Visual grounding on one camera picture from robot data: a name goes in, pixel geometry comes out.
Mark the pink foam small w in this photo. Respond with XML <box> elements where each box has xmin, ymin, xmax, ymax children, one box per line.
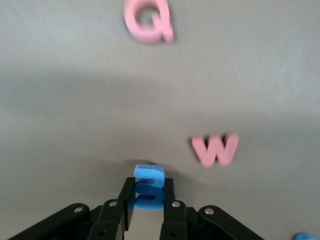
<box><xmin>191</xmin><ymin>132</ymin><xmax>240</xmax><ymax>168</ymax></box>

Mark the blue foam small e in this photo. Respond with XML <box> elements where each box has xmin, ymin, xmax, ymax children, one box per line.
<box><xmin>133</xmin><ymin>164</ymin><xmax>166</xmax><ymax>210</ymax></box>

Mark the blue foam capital M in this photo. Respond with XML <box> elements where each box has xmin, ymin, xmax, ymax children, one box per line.
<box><xmin>293</xmin><ymin>232</ymin><xmax>319</xmax><ymax>240</ymax></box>

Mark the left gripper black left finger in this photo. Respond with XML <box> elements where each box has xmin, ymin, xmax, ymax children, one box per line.
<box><xmin>7</xmin><ymin>177</ymin><xmax>137</xmax><ymax>240</ymax></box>

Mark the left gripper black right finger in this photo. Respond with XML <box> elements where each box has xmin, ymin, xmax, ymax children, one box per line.
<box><xmin>159</xmin><ymin>177</ymin><xmax>266</xmax><ymax>240</ymax></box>

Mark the brown table cover sheet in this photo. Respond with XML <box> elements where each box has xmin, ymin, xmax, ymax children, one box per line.
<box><xmin>0</xmin><ymin>0</ymin><xmax>320</xmax><ymax>240</ymax></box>

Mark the pink foam letter Q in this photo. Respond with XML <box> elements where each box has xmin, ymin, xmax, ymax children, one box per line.
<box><xmin>123</xmin><ymin>0</ymin><xmax>175</xmax><ymax>44</ymax></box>

